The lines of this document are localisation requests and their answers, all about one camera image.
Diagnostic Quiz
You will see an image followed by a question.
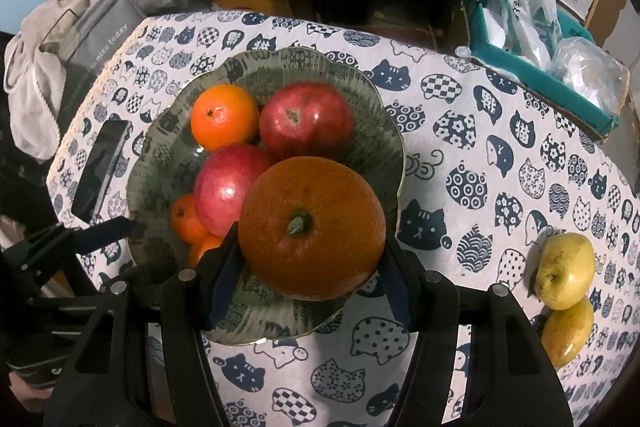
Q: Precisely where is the small orange mandarin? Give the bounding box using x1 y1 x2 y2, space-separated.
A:
170 193 211 244
187 234 224 269

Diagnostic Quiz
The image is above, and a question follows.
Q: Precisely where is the yellow pear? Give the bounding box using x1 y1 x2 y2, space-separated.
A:
539 296 595 371

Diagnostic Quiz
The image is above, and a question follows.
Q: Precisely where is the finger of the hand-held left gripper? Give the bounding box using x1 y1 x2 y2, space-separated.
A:
19 214 147 274

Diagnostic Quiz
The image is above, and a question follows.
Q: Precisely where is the clear glass bowl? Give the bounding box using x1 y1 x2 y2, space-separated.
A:
125 47 407 348

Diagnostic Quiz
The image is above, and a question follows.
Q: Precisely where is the cat print tablecloth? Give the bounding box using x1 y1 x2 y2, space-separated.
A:
46 9 640 427

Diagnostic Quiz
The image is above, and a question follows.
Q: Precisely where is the yellow apple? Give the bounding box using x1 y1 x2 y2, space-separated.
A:
533 232 598 311

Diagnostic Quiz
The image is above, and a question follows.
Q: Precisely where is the clear plastic bag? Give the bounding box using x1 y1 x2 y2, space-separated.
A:
546 36 632 118

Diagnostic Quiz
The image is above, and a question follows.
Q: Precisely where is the teal cardboard box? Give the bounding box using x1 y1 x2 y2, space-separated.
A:
461 0 622 138

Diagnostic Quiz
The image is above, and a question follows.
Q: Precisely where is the medium orange mandarin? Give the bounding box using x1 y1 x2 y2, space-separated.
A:
190 84 261 152

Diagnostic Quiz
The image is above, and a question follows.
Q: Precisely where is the dark grey tote bag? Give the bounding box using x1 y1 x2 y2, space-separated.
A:
39 0 147 120

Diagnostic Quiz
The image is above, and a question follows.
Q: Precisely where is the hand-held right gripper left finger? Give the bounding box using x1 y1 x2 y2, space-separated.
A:
47 221 242 427

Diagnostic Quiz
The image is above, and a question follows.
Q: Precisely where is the red apple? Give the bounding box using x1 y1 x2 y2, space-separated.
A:
258 81 356 160
193 143 281 242

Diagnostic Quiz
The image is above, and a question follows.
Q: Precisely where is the large orange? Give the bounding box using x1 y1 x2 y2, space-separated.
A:
238 157 387 302

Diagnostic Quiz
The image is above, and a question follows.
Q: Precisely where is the black smartphone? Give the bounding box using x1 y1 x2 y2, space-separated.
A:
70 119 132 224

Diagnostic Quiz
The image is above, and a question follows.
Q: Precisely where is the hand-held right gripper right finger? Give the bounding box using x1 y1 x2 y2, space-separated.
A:
377 237 573 427

